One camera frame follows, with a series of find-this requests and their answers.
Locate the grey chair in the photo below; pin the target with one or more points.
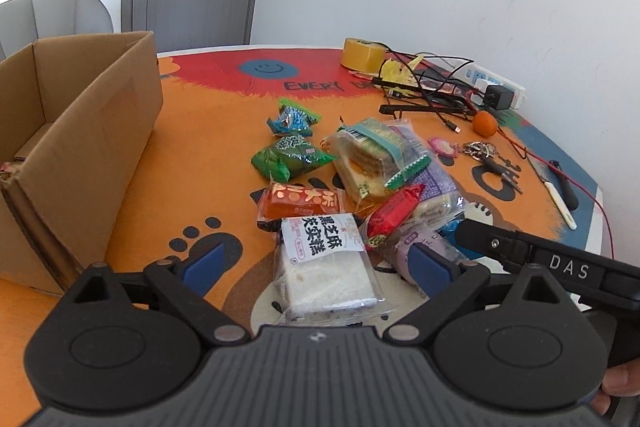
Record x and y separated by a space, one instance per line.
60 12

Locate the white cake packet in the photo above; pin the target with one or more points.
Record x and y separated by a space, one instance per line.
325 272

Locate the small orange fruit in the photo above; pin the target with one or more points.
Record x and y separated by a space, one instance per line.
485 124

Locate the yellow tape roll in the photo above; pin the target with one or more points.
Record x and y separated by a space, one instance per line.
361 56

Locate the colourful printed table mat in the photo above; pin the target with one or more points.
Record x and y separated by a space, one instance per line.
210 122

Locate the dark red flat case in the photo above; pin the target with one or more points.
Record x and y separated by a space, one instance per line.
445 87

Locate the crumpled yellow wrapper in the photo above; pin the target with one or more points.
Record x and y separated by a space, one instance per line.
397 73

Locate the pale lilac snack packet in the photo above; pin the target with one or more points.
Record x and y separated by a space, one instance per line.
405 247

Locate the green snack packet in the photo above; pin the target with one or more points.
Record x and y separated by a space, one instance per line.
290 157

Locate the blue green candy packet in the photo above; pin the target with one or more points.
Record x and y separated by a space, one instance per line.
292 118

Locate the black charger plug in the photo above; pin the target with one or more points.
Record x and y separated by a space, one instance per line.
499 98

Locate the black metal phone stand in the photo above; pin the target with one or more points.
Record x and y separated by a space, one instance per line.
420 109

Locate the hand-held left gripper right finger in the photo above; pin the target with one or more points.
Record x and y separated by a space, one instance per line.
429 269

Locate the clear cracker packet green band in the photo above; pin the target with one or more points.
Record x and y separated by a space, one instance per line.
375 142

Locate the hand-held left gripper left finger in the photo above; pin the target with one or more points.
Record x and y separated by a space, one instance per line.
204 268

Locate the person's right hand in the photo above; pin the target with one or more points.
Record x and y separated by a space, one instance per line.
622 381

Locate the white plug adapter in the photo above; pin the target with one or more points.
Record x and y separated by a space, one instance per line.
487 84

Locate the orange snack packet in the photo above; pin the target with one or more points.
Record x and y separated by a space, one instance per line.
300 204

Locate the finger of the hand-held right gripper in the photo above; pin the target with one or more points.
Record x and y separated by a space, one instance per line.
492 242

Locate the purple snack packet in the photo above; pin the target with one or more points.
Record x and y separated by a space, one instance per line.
440 187

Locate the black pen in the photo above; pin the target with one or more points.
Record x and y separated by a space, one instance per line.
565 189

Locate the red brown snack packet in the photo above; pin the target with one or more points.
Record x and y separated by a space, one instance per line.
9 170

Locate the bunch of keys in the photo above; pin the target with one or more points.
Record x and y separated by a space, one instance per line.
492 159

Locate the white power strip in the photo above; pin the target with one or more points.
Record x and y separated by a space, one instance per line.
515 89

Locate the brown cardboard box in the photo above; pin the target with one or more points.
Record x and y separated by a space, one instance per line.
100 132

